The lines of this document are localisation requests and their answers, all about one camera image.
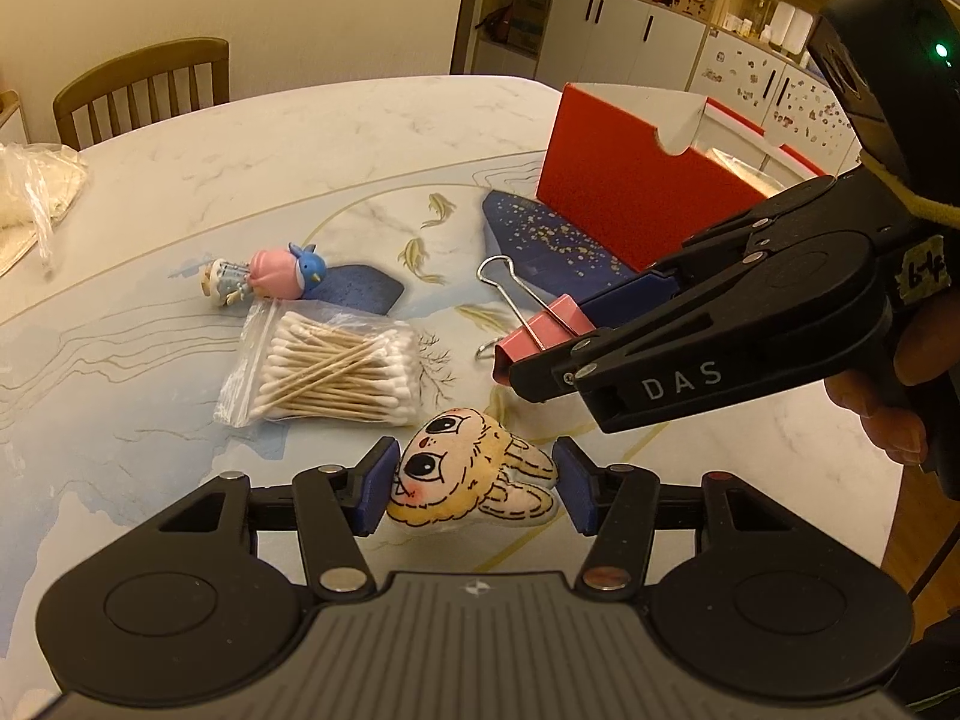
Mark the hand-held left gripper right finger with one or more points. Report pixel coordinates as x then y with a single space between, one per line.
577 487

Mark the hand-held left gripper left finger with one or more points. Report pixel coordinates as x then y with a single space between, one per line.
379 487

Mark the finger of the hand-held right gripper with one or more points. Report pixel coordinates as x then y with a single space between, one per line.
630 296
547 375

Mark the pink binder clip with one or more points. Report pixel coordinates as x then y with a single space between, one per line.
547 330

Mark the plush rabbit toy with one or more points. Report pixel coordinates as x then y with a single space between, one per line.
465 472

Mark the red cardboard box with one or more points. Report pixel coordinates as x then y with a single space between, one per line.
622 187

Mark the person's right hand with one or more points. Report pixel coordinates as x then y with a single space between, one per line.
885 405

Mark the bag of cotton swabs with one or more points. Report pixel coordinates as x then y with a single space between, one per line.
330 367

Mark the pink and blue toy figure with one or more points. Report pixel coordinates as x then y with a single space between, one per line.
285 274

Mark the small doll figure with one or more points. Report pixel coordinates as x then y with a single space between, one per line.
225 281

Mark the brown cardboard box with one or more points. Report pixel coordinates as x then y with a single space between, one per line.
531 19

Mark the plastic bag of flatbreads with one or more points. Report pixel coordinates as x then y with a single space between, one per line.
30 195

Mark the wooden chair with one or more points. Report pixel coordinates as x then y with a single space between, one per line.
135 64

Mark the white sideboard cabinet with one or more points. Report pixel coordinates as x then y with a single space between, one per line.
11 127

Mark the white wooden wall cabinet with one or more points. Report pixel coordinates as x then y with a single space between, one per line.
622 37

